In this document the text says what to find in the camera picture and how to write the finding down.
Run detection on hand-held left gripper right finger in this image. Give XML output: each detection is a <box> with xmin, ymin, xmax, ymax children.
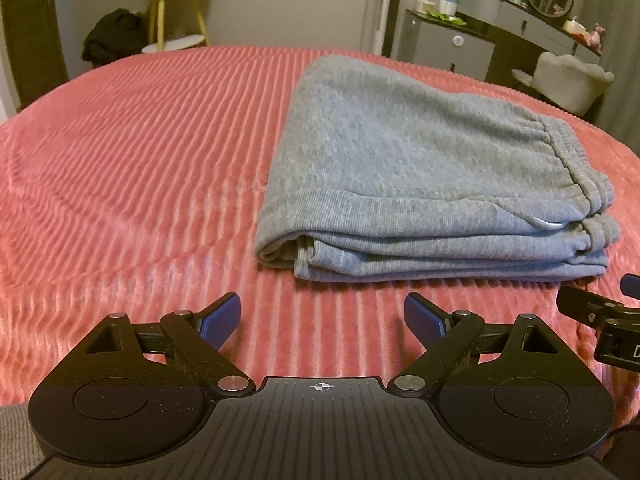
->
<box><xmin>389</xmin><ymin>292</ymin><xmax>560</xmax><ymax>393</ymax></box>

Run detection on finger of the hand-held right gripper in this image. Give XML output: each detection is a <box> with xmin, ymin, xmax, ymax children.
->
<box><xmin>556</xmin><ymin>274</ymin><xmax>640</xmax><ymax>322</ymax></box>

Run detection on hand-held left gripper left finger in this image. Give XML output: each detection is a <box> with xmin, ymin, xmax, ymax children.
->
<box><xmin>82</xmin><ymin>292</ymin><xmax>253</xmax><ymax>393</ymax></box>

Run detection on gray pants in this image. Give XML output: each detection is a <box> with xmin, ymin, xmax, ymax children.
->
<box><xmin>254</xmin><ymin>55</ymin><xmax>623</xmax><ymax>282</ymax></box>

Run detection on pink ribbed blanket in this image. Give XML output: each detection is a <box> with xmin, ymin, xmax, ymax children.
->
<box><xmin>0</xmin><ymin>45</ymin><xmax>640</xmax><ymax>433</ymax></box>

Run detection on white upholstered chair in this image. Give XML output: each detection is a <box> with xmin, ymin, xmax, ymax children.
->
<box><xmin>510</xmin><ymin>51</ymin><xmax>616</xmax><ymax>116</ymax></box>

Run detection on red white soft item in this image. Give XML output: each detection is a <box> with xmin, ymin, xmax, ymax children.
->
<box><xmin>564</xmin><ymin>17</ymin><xmax>590</xmax><ymax>41</ymax></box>

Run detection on gray bedside cabinet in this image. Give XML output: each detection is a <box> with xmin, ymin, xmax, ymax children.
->
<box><xmin>392</xmin><ymin>8</ymin><xmax>496</xmax><ymax>81</ymax></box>

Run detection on gray vanity desk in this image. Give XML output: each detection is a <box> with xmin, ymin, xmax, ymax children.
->
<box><xmin>460</xmin><ymin>0</ymin><xmax>606</xmax><ymax>96</ymax></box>

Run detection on yellow side table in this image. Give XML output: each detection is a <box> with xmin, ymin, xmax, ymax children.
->
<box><xmin>129</xmin><ymin>0</ymin><xmax>212</xmax><ymax>55</ymax></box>

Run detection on white door panel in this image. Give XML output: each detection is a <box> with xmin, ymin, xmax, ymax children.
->
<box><xmin>372</xmin><ymin>0</ymin><xmax>406</xmax><ymax>56</ymax></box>

